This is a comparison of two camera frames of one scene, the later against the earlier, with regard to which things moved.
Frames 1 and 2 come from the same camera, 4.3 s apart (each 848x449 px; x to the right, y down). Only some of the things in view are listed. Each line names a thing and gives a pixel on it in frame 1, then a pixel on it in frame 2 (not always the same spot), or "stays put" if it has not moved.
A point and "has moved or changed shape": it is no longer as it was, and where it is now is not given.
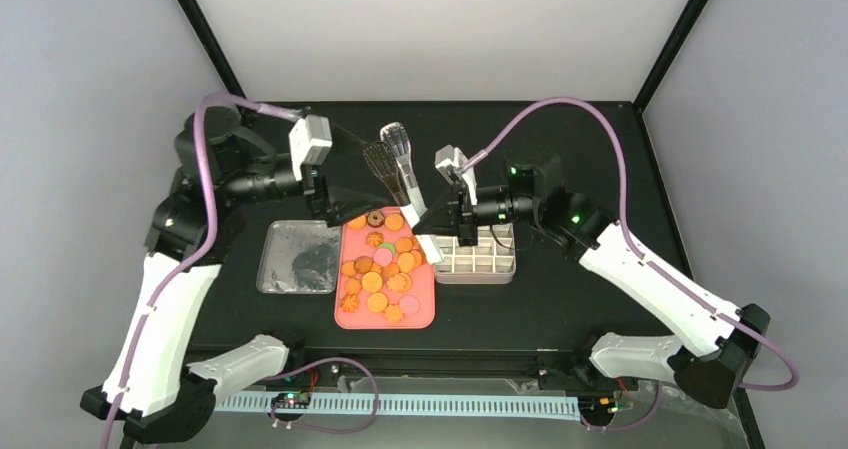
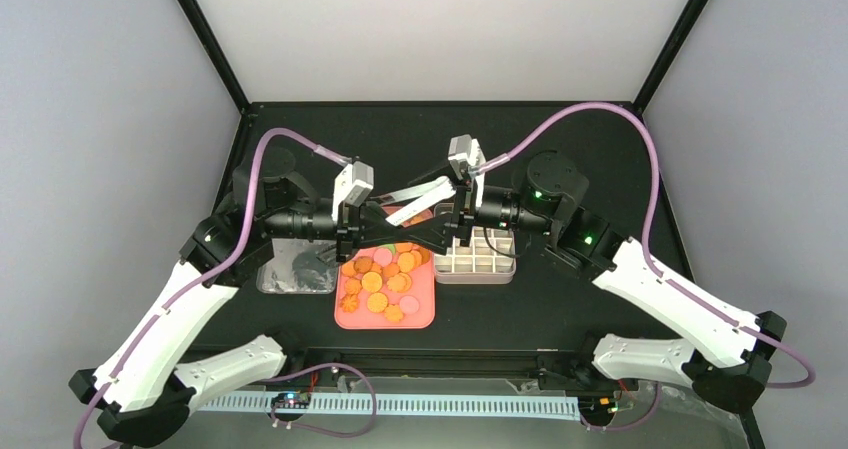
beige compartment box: x=492 y=261 stays put
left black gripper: x=330 y=203 → x=363 y=224
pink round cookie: x=409 y=304 stays put
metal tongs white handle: x=392 y=157 has moved or changed shape
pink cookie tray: x=383 y=281 stays put
